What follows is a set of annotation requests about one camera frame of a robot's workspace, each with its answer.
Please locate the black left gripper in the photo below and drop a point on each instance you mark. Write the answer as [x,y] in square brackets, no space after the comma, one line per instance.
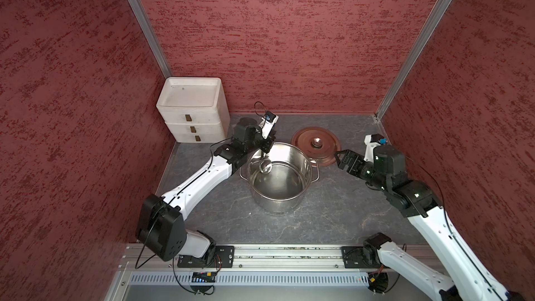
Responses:
[269,141]

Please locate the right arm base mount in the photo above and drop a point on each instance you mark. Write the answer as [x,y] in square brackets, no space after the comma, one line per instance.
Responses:
[364,256]

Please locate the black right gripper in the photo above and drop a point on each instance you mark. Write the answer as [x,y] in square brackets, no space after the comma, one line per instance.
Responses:
[356,158]

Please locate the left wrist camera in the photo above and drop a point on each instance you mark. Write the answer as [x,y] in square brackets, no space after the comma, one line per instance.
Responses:
[268,122]

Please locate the stainless steel pot lid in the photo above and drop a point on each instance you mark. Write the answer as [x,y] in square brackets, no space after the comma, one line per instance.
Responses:
[317,143]

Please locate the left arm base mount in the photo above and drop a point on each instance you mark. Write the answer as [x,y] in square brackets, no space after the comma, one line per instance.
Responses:
[201,251]

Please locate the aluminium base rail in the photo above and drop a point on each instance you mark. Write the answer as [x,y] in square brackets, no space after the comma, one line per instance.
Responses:
[275,257]

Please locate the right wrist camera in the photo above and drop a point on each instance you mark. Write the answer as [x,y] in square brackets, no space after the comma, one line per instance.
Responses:
[371,142]

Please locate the aluminium left corner post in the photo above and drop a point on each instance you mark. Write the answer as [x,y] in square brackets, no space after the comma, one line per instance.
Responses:
[150,36]

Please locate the aluminium right corner post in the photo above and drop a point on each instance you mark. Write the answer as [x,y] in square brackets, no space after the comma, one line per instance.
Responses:
[437,12]

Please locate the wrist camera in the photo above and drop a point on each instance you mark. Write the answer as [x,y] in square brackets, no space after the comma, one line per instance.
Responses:
[268,122]
[371,142]

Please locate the white three-drawer box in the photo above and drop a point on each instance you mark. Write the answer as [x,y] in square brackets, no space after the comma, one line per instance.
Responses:
[194,109]

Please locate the aluminium corner post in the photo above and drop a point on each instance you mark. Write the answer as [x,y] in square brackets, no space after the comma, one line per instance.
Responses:
[437,12]
[150,36]

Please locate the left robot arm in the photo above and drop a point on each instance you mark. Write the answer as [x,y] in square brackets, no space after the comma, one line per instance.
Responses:
[161,225]

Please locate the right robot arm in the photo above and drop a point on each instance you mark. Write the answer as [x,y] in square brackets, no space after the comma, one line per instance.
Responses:
[466,277]

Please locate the white vented cable duct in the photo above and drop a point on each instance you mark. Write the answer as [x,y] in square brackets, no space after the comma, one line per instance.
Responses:
[252,279]

